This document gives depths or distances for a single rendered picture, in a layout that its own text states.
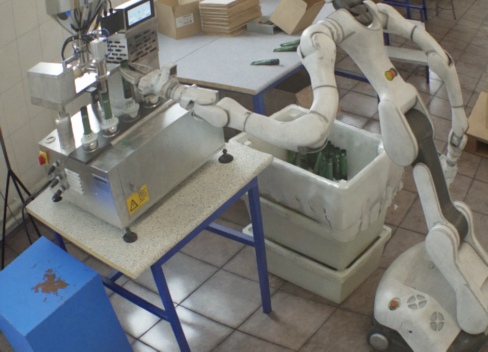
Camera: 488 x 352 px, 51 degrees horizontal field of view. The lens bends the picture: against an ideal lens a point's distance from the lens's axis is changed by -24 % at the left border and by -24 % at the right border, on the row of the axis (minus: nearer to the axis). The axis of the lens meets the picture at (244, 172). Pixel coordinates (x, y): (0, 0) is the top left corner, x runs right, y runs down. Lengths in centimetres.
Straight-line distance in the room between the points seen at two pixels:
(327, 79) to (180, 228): 69
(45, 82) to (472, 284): 180
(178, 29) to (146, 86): 180
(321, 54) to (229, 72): 132
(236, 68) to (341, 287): 123
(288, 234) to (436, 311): 91
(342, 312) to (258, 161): 82
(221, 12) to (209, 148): 147
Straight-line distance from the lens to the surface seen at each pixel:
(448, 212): 220
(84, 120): 203
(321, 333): 267
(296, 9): 352
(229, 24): 366
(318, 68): 187
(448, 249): 215
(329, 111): 182
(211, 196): 223
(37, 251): 245
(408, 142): 203
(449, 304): 238
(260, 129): 183
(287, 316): 277
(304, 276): 282
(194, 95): 191
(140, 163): 207
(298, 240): 271
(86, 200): 218
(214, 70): 319
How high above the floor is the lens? 199
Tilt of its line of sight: 32 degrees down
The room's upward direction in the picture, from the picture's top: 7 degrees counter-clockwise
